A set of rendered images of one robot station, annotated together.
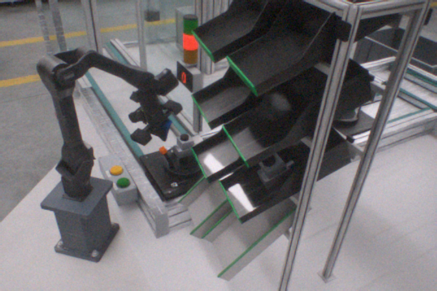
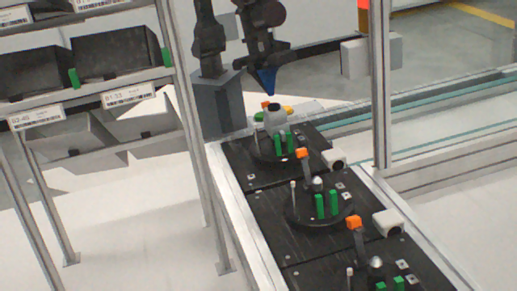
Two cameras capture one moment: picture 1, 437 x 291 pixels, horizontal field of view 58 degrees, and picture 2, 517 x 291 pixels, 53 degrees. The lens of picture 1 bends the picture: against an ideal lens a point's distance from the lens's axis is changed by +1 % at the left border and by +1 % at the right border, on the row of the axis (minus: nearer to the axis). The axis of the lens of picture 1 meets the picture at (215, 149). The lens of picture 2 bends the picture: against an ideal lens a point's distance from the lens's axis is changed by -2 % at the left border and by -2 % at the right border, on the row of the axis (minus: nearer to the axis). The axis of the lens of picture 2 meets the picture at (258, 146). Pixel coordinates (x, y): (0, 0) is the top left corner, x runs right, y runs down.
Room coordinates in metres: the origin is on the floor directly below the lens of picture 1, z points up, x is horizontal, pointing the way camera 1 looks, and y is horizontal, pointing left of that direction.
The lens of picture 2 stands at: (1.37, -0.92, 1.60)
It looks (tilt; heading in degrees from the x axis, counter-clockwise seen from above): 29 degrees down; 110
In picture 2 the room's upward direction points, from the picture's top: 9 degrees counter-clockwise
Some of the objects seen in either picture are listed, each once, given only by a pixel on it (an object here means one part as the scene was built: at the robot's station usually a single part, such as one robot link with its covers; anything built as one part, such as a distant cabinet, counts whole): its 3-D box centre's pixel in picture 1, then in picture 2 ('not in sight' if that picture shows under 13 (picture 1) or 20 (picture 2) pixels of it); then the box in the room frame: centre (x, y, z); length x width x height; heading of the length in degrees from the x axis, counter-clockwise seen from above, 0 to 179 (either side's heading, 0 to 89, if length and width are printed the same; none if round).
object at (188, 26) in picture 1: (190, 25); not in sight; (1.27, 0.11, 1.38); 0.05 x 0.05 x 0.05
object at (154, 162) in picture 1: (184, 167); (280, 155); (1.05, 0.11, 0.96); 0.24 x 0.24 x 0.02; 31
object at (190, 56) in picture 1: (190, 54); (371, 17); (1.27, 0.11, 1.28); 0.05 x 0.05 x 0.05
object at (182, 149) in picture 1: (186, 143); (276, 120); (1.06, 0.10, 1.06); 0.08 x 0.04 x 0.07; 122
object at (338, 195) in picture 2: not in sight; (317, 193); (1.18, -0.11, 1.01); 0.24 x 0.24 x 0.13; 31
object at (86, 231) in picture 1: (83, 216); (219, 104); (0.80, 0.38, 0.96); 0.15 x 0.15 x 0.20; 77
